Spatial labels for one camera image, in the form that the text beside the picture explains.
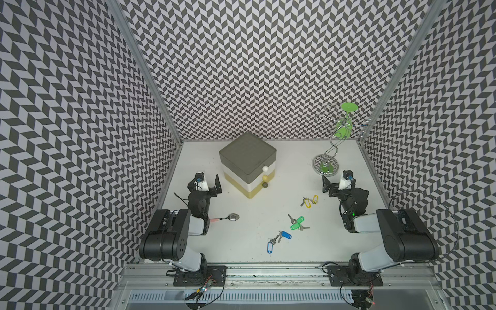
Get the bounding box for pink handled metal spoon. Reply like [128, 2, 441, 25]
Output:
[210, 213, 240, 223]

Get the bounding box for keys with green tag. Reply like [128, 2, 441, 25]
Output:
[288, 214, 305, 231]

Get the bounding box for keys with yellow tag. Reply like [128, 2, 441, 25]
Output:
[300, 198, 313, 209]

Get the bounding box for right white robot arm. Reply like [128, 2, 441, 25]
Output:
[322, 170, 439, 288]

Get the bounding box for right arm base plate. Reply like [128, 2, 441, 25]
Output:
[325, 265, 384, 287]

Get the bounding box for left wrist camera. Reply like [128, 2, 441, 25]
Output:
[193, 172, 209, 191]

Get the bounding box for grey drawer cabinet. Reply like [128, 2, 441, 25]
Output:
[219, 132, 277, 199]

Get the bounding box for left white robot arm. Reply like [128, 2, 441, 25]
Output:
[139, 173, 222, 280]

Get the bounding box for keys with blue tag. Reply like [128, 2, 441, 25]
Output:
[271, 231, 292, 245]

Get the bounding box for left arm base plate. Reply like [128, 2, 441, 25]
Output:
[173, 266, 227, 288]

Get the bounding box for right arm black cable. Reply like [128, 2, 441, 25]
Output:
[387, 191, 461, 264]

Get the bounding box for chrome spiral mug tree stand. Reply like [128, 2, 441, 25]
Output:
[312, 102, 371, 177]

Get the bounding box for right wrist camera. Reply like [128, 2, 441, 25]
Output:
[338, 170, 357, 191]

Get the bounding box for aluminium front rail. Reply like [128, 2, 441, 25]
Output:
[116, 263, 441, 290]

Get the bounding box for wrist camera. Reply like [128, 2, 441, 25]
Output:
[193, 172, 209, 191]
[338, 170, 357, 191]

